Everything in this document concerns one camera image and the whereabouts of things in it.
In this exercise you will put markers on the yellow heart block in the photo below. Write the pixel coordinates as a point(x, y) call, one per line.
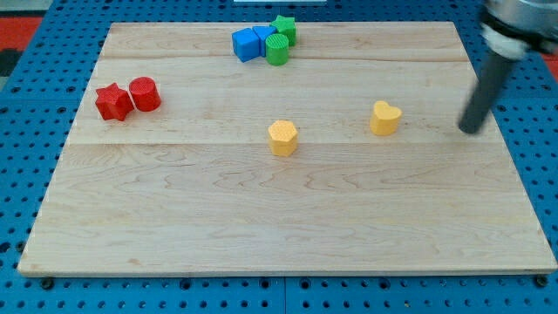
point(384, 118)

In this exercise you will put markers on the red star block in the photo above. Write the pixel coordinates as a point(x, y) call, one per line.
point(113, 102)

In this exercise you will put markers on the green star block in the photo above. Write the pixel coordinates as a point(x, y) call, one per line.
point(287, 27)

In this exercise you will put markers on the red cylinder block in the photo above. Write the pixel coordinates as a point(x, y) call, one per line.
point(145, 94)

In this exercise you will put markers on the yellow hexagon block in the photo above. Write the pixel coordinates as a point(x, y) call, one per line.
point(283, 138)

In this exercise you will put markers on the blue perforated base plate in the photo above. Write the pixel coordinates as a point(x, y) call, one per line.
point(38, 105)

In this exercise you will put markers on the blue cube block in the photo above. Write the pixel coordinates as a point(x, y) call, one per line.
point(246, 44)

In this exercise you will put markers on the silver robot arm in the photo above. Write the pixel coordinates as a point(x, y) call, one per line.
point(511, 28)

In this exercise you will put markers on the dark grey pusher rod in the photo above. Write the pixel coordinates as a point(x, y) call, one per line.
point(493, 76)

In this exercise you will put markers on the green cylinder block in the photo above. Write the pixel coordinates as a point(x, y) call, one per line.
point(277, 49)

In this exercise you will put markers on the blue triangle block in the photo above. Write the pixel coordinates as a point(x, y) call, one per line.
point(263, 32)

